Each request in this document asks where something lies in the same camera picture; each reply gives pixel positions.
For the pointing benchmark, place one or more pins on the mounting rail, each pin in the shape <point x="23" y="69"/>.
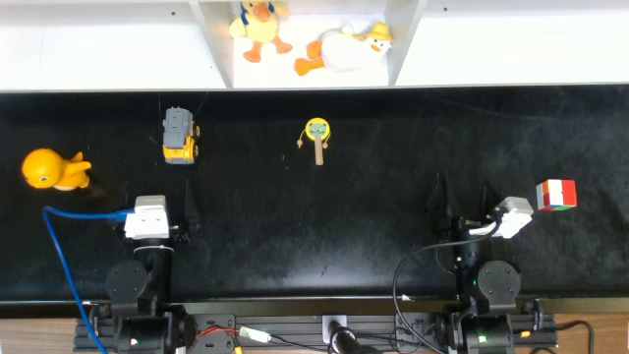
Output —
<point x="295" y="334"/>

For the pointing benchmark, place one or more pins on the white plush duck yellow hat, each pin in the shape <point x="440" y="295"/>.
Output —
<point x="346" y="51"/>

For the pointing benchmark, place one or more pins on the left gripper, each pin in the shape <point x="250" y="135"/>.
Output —
<point x="179" y="235"/>

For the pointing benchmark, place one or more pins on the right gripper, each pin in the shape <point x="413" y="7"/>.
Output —
<point x="462" y="227"/>

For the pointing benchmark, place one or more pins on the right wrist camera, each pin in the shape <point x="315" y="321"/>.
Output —
<point x="513" y="216"/>

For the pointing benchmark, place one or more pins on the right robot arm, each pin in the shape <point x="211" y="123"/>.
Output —
<point x="496" y="285"/>

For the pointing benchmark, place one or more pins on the yellow rubber duck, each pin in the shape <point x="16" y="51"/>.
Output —
<point x="46" y="169"/>

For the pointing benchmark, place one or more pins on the white shelf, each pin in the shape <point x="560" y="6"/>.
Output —
<point x="491" y="49"/>

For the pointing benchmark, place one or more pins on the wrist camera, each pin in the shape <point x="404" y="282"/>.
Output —
<point x="513" y="216"/>
<point x="147" y="218"/>

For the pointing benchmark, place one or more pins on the grey and yellow toy truck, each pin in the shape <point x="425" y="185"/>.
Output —
<point x="178" y="133"/>

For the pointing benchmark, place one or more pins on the many-coloured puzzle cube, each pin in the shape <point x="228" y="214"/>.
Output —
<point x="556" y="194"/>

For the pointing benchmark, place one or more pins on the yellow wooden rattle drum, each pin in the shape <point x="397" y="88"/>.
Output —
<point x="318" y="130"/>

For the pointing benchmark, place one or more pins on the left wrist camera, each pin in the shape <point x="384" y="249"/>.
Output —
<point x="147" y="218"/>

